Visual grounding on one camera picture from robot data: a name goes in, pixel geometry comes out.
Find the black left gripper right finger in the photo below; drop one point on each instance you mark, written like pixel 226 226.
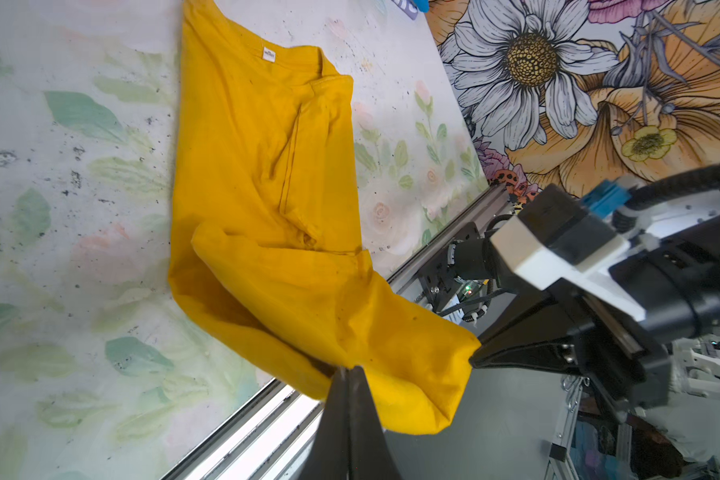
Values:
pixel 369 456

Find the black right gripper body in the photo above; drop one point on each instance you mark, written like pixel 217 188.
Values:
pixel 564 329

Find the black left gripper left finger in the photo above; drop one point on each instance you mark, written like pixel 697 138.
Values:
pixel 329 455

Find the yellow t-shirt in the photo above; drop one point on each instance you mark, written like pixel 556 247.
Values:
pixel 254 111

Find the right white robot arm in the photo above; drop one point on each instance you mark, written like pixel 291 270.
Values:
pixel 587 305

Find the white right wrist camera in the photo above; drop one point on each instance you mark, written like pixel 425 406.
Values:
pixel 542 250

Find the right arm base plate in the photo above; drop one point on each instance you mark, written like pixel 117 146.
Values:
pixel 458 263

